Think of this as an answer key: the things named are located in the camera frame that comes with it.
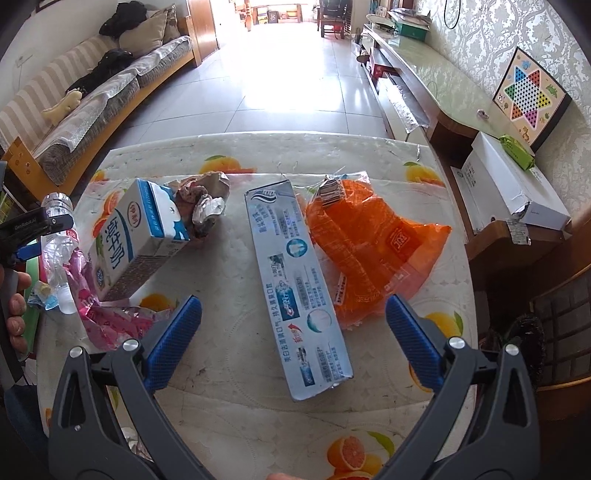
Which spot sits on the light blue toothpaste box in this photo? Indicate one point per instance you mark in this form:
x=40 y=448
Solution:
x=298 y=286

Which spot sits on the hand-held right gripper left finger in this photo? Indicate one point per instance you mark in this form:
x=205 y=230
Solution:
x=173 y=344

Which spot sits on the orange plastic bag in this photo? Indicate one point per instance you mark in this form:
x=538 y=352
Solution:
x=369 y=249

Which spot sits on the red box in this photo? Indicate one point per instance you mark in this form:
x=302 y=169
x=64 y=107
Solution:
x=384 y=71

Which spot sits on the wooden chair with dark bag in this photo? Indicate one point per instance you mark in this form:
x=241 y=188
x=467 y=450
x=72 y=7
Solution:
x=332 y=18

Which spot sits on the brown paper ball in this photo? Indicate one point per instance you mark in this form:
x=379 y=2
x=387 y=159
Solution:
x=203 y=203

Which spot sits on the wooden sofa with striped cover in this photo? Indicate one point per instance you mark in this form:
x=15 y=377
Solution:
x=46 y=115

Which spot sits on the cream plush toy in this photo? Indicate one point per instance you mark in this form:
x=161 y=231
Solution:
x=62 y=107

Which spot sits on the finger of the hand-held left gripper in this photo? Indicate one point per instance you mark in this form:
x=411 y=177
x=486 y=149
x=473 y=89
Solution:
x=62 y=221
x=28 y=254

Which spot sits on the white cardboard box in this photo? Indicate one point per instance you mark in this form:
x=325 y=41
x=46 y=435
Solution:
x=503 y=184

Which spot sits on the black clothing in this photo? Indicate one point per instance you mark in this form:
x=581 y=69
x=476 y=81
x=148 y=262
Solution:
x=101 y=71

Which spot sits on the white and blue milk carton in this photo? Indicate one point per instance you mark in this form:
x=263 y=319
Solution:
x=134 y=244

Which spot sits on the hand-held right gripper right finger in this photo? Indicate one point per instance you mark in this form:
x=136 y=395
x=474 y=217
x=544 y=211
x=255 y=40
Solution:
x=413 y=344

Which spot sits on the black bag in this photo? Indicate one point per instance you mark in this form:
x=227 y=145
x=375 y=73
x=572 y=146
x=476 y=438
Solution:
x=122 y=18

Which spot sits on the person's left hand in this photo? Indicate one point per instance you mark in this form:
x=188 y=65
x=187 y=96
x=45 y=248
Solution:
x=18 y=304

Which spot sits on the wooden side table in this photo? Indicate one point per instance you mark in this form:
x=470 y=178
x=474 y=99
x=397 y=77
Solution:
x=508 y=244

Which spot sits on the low wooden bench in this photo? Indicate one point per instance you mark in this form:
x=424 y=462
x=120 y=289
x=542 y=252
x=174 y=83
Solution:
x=274 y=11

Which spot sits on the stack of papers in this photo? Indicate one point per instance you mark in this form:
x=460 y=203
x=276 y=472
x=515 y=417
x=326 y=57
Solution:
x=411 y=14

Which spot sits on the clear plastic bottle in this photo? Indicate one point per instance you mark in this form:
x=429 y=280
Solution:
x=60 y=249

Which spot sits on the pink snack packet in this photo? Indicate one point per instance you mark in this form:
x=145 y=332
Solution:
x=108 y=318

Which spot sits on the green box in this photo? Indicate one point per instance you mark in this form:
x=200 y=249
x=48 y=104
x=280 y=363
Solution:
x=413 y=28

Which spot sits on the person's right hand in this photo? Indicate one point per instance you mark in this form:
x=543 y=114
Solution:
x=282 y=477

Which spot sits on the long glass-topped television cabinet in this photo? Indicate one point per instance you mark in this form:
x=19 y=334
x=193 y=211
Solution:
x=438 y=87

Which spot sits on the star checkers board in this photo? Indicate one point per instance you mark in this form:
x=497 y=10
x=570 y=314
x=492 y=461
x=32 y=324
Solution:
x=531 y=97

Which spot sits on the fruit print tablecloth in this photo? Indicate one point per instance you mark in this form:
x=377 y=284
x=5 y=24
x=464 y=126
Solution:
x=240 y=415

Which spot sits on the green packet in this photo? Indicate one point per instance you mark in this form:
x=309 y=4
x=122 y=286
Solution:
x=517 y=151

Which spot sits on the patterned pillow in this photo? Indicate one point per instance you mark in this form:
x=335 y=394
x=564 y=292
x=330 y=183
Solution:
x=171 y=23

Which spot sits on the small blue wrapper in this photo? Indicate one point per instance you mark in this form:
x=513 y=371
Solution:
x=46 y=295

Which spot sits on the beige pillow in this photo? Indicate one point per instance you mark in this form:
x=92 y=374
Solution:
x=143 y=34

